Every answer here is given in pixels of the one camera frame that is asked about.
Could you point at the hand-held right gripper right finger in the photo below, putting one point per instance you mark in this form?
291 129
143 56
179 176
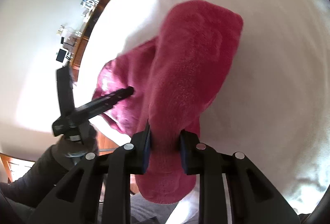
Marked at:
183 157

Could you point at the bed with white duvet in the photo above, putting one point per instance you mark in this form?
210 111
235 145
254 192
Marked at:
270 85

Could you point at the glass kettle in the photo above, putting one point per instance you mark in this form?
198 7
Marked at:
89 4

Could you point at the person's left forearm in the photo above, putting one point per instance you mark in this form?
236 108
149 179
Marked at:
33 177

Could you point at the pink fleece pants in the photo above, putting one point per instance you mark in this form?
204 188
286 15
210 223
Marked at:
185 72

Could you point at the wooden shelf unit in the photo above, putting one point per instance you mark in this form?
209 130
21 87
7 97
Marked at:
80 51

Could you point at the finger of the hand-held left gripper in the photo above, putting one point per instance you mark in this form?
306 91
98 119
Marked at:
105 103
65 90

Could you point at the person's grey trousers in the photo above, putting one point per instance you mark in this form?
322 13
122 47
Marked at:
154 213

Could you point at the person's left hand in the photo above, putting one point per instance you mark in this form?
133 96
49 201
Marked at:
67 150

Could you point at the small white framed screen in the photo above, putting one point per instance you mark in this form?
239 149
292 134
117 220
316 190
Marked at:
61 55

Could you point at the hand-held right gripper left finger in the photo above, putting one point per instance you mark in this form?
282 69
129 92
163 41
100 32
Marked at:
147 154

